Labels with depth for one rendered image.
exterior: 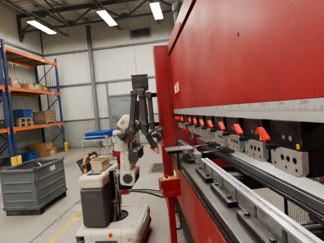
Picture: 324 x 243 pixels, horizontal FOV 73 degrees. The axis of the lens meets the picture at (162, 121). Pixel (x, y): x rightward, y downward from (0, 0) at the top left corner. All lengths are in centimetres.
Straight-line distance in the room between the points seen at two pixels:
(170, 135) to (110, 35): 786
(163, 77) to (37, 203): 260
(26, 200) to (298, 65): 379
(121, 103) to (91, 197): 767
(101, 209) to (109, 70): 824
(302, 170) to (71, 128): 1041
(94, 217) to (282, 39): 219
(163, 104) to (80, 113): 777
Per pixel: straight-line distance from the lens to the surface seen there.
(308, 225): 121
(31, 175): 382
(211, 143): 230
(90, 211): 246
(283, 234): 97
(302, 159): 74
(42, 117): 974
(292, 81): 75
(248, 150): 101
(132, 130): 210
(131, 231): 238
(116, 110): 987
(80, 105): 1055
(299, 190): 128
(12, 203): 415
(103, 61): 1028
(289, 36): 77
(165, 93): 310
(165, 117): 309
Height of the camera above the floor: 141
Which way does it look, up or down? 3 degrees down
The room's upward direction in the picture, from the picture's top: 5 degrees counter-clockwise
